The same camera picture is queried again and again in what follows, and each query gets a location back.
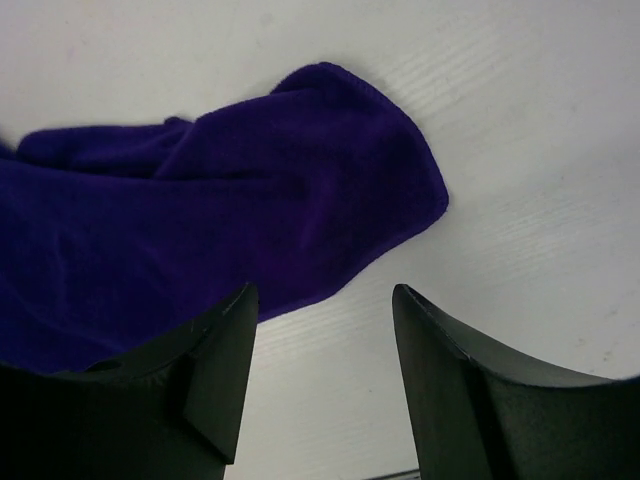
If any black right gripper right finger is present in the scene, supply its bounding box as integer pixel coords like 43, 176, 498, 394
392, 284, 639, 479

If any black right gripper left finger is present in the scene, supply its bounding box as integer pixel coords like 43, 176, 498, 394
1, 284, 259, 479

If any purple towel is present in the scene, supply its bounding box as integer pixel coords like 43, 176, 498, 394
1, 63, 449, 373

